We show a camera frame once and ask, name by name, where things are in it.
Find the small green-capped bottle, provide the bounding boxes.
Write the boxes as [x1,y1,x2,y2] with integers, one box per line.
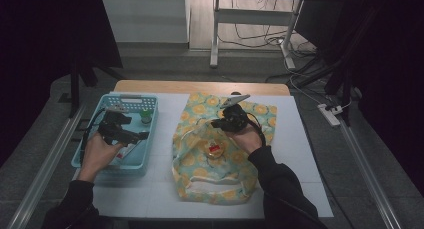
[139,108,154,125]

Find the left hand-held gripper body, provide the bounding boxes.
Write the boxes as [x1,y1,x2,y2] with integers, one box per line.
[96,105,141,147]

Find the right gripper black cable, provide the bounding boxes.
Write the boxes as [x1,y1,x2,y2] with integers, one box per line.
[245,112,268,147]

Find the white table mat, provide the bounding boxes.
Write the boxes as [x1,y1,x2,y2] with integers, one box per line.
[74,91,334,220]

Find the aluminium rail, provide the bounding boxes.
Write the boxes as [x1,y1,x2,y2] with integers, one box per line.
[339,122,403,229]
[6,102,88,229]

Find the person's left hand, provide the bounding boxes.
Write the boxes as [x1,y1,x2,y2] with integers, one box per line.
[77,132,125,183]

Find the white power strip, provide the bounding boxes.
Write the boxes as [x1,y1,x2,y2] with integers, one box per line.
[317,103,344,128]

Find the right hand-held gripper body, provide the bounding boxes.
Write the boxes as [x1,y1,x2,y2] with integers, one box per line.
[219,94,251,134]

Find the black curtain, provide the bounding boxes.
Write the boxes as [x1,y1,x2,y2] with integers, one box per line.
[296,0,424,197]
[0,0,124,167]

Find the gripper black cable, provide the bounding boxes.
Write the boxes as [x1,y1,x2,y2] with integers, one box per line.
[245,112,268,147]
[79,108,108,157]

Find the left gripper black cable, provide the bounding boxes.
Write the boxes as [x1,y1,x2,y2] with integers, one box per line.
[79,108,108,157]

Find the person's right hand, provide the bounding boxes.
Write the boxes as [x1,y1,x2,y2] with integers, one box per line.
[229,123,264,155]

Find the tangled floor cables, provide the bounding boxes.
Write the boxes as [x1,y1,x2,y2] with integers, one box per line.
[218,22,318,57]

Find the white desk frame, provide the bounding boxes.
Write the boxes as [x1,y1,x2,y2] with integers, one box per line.
[209,0,305,70]

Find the black metal stand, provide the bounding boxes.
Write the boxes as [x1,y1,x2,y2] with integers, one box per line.
[293,55,355,127]
[68,62,128,119]

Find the light blue plastic basket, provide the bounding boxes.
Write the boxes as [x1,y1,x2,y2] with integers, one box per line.
[71,93,159,177]

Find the round orange snack packet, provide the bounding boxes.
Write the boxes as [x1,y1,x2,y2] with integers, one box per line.
[206,138,225,159]

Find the orange floral tote bag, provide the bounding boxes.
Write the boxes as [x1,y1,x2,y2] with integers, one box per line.
[171,91,278,205]

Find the white cabinet panel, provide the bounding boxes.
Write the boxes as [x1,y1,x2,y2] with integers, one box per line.
[101,0,190,44]

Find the white cable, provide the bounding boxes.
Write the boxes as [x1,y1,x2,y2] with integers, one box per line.
[283,55,353,112]

